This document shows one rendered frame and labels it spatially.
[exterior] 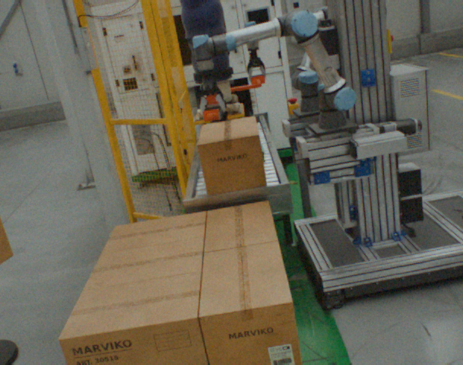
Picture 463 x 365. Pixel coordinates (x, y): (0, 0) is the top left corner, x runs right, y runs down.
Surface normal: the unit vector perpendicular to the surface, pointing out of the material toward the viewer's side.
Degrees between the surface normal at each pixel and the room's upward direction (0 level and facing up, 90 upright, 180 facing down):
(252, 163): 90
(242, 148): 90
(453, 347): 0
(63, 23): 90
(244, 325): 90
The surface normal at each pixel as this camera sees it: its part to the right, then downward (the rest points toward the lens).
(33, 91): 0.08, 0.32
